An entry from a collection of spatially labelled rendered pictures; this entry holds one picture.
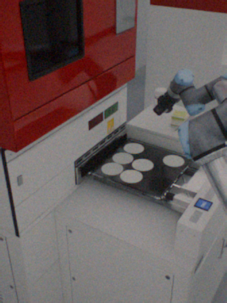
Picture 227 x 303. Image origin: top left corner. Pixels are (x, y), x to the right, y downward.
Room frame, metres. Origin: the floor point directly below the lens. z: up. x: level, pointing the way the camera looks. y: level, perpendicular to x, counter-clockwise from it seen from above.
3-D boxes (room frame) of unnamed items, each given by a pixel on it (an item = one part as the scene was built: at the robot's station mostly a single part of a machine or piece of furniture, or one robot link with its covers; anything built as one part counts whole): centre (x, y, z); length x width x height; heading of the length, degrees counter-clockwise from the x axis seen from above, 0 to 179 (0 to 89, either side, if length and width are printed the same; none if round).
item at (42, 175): (1.43, 0.15, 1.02); 0.82 x 0.03 x 0.40; 148
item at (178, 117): (1.74, -0.35, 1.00); 0.07 x 0.07 x 0.07; 67
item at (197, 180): (1.35, -0.38, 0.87); 0.36 x 0.08 x 0.03; 148
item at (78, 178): (1.57, 0.04, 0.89); 0.44 x 0.02 x 0.10; 148
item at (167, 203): (1.34, -0.13, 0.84); 0.50 x 0.02 x 0.03; 58
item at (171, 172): (1.47, -0.14, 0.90); 0.34 x 0.34 x 0.01; 58
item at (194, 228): (1.22, -0.42, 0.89); 0.55 x 0.09 x 0.14; 148
